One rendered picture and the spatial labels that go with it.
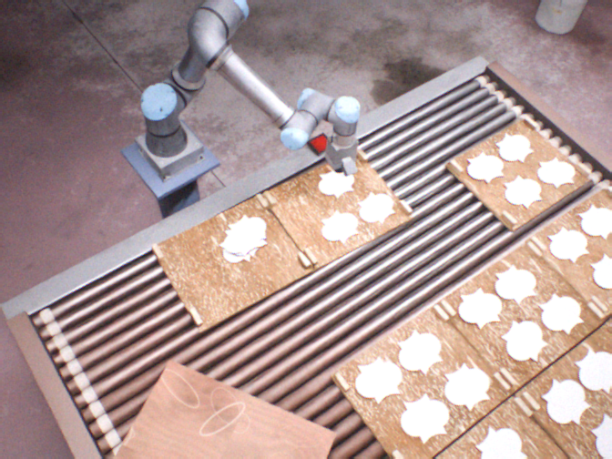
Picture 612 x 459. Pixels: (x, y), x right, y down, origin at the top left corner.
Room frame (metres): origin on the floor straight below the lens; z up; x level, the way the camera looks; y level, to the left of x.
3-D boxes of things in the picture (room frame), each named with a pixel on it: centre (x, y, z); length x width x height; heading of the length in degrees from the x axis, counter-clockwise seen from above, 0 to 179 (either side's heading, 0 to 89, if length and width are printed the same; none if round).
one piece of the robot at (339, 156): (1.33, -0.10, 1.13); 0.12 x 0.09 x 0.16; 31
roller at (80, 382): (1.17, -0.10, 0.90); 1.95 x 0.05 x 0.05; 130
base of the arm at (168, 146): (1.45, 0.53, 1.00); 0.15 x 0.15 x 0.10
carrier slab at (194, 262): (1.00, 0.24, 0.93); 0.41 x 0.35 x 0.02; 127
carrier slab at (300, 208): (1.25, -0.10, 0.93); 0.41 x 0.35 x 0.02; 127
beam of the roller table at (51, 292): (1.41, 0.11, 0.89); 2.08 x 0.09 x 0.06; 130
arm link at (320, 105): (1.37, 0.01, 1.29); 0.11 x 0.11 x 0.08; 67
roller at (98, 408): (1.09, -0.17, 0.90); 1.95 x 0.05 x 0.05; 130
